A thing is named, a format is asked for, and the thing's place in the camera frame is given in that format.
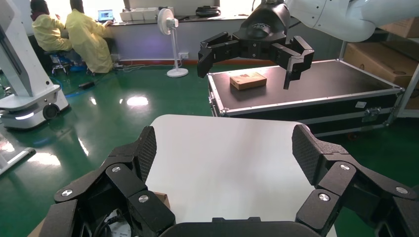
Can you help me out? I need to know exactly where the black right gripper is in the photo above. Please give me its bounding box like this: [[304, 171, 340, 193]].
[[197, 1, 315, 90]]

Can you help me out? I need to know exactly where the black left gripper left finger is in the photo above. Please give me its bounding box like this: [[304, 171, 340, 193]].
[[39, 125, 176, 237]]

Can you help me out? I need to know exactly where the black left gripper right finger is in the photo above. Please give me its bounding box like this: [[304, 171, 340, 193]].
[[291, 123, 419, 237]]

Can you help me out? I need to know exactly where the black power cable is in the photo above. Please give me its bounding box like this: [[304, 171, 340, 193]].
[[92, 211, 131, 237]]

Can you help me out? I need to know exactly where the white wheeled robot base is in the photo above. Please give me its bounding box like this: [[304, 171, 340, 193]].
[[0, 0, 70, 130]]

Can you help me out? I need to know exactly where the small brown cardboard box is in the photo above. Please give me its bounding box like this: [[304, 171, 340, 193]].
[[229, 72, 268, 91]]

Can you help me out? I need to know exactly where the white equipment box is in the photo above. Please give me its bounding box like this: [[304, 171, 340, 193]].
[[119, 6, 162, 22]]

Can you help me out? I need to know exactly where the white printed paper sheet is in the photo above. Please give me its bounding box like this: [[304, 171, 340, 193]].
[[111, 218, 132, 237]]

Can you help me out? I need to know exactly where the black coiled bundle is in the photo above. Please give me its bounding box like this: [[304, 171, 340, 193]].
[[195, 5, 222, 18]]

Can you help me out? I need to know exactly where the black aluminium-edged flight case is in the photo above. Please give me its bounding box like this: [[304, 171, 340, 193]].
[[207, 58, 405, 138]]

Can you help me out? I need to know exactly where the white table leg stand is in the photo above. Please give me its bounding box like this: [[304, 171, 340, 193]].
[[0, 147, 36, 176]]

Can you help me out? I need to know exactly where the large brown cardboard carton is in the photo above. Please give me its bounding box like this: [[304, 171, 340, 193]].
[[379, 17, 419, 39], [343, 41, 419, 89]]

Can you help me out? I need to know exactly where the black stool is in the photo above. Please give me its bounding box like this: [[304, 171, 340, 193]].
[[45, 50, 81, 77]]

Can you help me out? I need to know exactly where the person in yellow coat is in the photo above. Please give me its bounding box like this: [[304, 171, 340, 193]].
[[30, 0, 73, 53], [65, 0, 114, 75]]

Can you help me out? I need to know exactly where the open laptop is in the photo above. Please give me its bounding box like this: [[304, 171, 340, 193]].
[[97, 8, 115, 24]]

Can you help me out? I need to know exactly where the white pedestal fan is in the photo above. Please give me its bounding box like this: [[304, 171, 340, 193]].
[[157, 7, 190, 79]]

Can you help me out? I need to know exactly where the blue floor cable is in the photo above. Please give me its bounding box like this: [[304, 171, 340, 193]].
[[49, 74, 109, 99]]

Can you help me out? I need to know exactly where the grey wall counter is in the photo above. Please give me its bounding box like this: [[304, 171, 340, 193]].
[[109, 14, 256, 63]]

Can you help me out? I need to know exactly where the white shelf frame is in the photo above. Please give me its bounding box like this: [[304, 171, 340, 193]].
[[395, 62, 419, 119]]

